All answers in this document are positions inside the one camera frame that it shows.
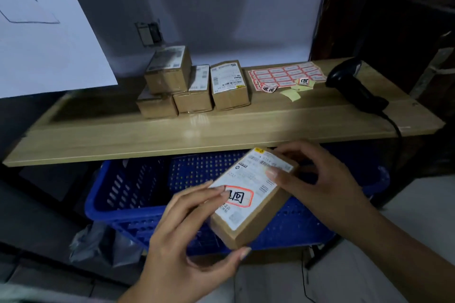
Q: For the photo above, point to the person's left hand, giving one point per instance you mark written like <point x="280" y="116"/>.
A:
<point x="170" y="256"/>

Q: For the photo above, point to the person's right hand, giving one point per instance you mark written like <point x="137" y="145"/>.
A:
<point x="330" y="196"/>

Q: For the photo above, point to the person's left middle finger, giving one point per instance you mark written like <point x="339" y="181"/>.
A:
<point x="186" y="194"/>

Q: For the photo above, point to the person's left thumb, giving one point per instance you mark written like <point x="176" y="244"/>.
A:
<point x="227" y="262"/>

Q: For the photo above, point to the person's right thumb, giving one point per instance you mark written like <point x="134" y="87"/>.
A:
<point x="288" y="185"/>

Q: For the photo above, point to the cardboard box with red-ringed sticker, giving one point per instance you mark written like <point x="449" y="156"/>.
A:
<point x="254" y="203"/>

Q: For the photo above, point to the person's left forearm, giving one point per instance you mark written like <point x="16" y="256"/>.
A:
<point x="158" y="292"/>

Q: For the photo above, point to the person's right forearm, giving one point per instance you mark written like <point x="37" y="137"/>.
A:
<point x="401" y="260"/>

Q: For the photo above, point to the blue plastic basket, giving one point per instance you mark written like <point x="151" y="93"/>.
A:
<point x="142" y="189"/>

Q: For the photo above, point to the yellow sticker backing paper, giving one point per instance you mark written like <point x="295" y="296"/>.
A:
<point x="292" y="94"/>

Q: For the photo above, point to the cardboard box with white label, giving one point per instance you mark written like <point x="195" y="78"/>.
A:
<point x="169" y="70"/>
<point x="156" y="107"/>
<point x="195" y="95"/>
<point x="230" y="86"/>

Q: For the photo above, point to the grey plastic bag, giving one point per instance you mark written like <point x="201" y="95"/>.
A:
<point x="103" y="246"/>

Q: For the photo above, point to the loose red-framed sticker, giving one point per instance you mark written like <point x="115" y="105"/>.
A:
<point x="304" y="82"/>
<point x="269" y="88"/>

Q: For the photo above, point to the sheet of red-framed stickers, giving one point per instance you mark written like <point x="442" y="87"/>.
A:
<point x="288" y="73"/>

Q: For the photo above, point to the black barcode scanner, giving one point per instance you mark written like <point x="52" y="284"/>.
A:
<point x="355" y="88"/>

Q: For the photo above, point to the grey metal strip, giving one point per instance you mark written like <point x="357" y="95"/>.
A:
<point x="430" y="70"/>

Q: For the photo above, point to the dark wooden cabinet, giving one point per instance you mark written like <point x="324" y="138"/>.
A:
<point x="391" y="11"/>

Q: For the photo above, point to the large white paper sheet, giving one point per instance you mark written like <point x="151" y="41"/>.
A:
<point x="42" y="36"/>

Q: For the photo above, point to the wall socket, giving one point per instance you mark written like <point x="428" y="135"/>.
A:
<point x="149" y="33"/>

